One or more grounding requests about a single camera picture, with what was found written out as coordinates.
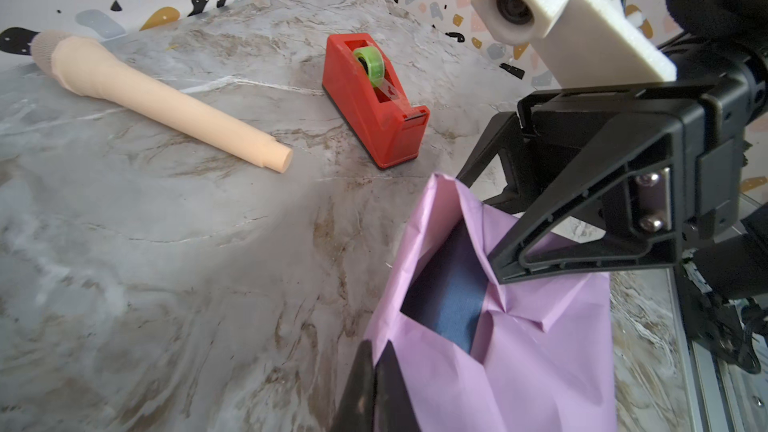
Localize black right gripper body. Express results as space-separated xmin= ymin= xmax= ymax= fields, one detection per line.
xmin=521 ymin=53 xmax=767 ymax=235

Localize beige toy microphone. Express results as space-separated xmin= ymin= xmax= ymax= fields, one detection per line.
xmin=30 ymin=31 xmax=293 ymax=173

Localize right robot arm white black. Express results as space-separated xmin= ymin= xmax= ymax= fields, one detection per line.
xmin=459 ymin=0 xmax=767 ymax=374

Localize navy blue gift box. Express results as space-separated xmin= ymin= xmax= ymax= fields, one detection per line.
xmin=401 ymin=220 xmax=488 ymax=353

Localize red tape dispenser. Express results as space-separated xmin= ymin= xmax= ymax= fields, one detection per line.
xmin=322 ymin=33 xmax=430 ymax=169

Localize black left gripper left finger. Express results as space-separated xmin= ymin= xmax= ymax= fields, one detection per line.
xmin=330 ymin=340 xmax=376 ymax=432

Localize pink wrapping paper sheet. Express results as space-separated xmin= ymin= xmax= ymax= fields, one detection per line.
xmin=365 ymin=174 xmax=617 ymax=431

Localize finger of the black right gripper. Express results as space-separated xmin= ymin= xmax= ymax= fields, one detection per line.
xmin=457 ymin=112 xmax=545 ymax=214
xmin=488 ymin=113 xmax=684 ymax=284

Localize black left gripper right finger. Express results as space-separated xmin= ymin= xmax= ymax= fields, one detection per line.
xmin=374 ymin=341 xmax=421 ymax=432

